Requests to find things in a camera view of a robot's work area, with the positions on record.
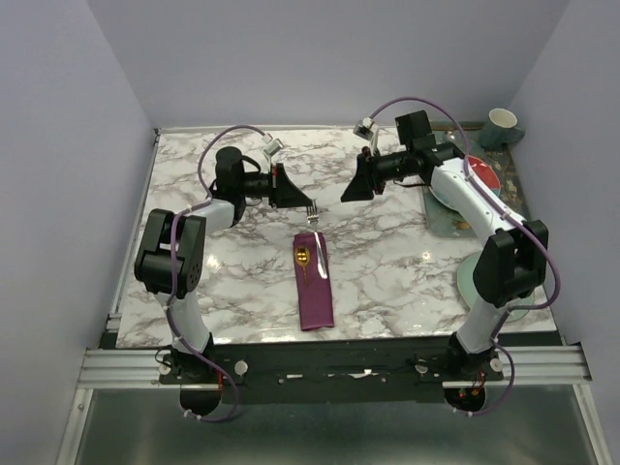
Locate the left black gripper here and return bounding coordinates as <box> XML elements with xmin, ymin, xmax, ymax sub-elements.
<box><xmin>236</xmin><ymin>163</ymin><xmax>312</xmax><ymax>207</ymax></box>

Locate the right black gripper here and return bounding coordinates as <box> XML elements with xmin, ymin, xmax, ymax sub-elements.
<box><xmin>340</xmin><ymin>148</ymin><xmax>412</xmax><ymax>204</ymax></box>

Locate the silver fork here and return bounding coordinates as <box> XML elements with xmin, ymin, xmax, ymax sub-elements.
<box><xmin>306</xmin><ymin>201</ymin><xmax>328</xmax><ymax>280</ymax></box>

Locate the gold spoon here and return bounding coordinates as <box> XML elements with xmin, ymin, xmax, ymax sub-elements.
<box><xmin>294</xmin><ymin>246</ymin><xmax>310</xmax><ymax>287</ymax></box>

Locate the purple cloth napkin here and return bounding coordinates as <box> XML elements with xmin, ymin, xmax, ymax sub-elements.
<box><xmin>293</xmin><ymin>232</ymin><xmax>334</xmax><ymax>331</ymax></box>

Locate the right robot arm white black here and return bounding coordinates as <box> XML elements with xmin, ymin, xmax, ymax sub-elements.
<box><xmin>341</xmin><ymin>110</ymin><xmax>548</xmax><ymax>380</ymax></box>

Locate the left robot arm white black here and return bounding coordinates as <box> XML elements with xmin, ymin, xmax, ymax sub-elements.
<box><xmin>134</xmin><ymin>146</ymin><xmax>313</xmax><ymax>383</ymax></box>

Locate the floral teal placemat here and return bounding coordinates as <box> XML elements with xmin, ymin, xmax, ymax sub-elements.
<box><xmin>421</xmin><ymin>129</ymin><xmax>531</xmax><ymax>239</ymax></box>

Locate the gold knife on placemat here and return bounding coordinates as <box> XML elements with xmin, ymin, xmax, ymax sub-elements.
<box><xmin>431</xmin><ymin>121</ymin><xmax>483</xmax><ymax>132</ymax></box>

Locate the red and teal plate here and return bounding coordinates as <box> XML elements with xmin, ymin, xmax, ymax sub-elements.
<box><xmin>428</xmin><ymin>155</ymin><xmax>503</xmax><ymax>204</ymax></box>

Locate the light green plate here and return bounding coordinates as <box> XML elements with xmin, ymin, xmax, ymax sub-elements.
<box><xmin>456</xmin><ymin>252</ymin><xmax>535</xmax><ymax>323</ymax></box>

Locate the dark teal mug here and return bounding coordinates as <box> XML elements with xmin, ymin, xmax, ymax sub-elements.
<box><xmin>478</xmin><ymin>108</ymin><xmax>525</xmax><ymax>151</ymax></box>

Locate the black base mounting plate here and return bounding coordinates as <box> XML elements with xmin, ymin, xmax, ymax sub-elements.
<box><xmin>159</xmin><ymin>336</ymin><xmax>504</xmax><ymax>405</ymax></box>

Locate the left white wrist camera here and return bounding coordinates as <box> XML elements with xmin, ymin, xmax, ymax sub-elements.
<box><xmin>262</xmin><ymin>134</ymin><xmax>284</xmax><ymax>166</ymax></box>

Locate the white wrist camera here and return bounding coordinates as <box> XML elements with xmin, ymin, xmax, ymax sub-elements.
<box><xmin>262</xmin><ymin>134</ymin><xmax>284</xmax><ymax>166</ymax></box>
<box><xmin>354</xmin><ymin>116</ymin><xmax>380</xmax><ymax>153</ymax></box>

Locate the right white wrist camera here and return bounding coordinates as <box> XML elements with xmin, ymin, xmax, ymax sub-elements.
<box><xmin>354</xmin><ymin>116</ymin><xmax>380</xmax><ymax>153</ymax></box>

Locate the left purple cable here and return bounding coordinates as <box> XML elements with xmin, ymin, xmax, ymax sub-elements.
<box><xmin>164</xmin><ymin>125</ymin><xmax>272</xmax><ymax>423</ymax></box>

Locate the aluminium frame rail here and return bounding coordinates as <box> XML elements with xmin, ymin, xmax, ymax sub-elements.
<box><xmin>59</xmin><ymin>328</ymin><xmax>597</xmax><ymax>464</ymax></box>

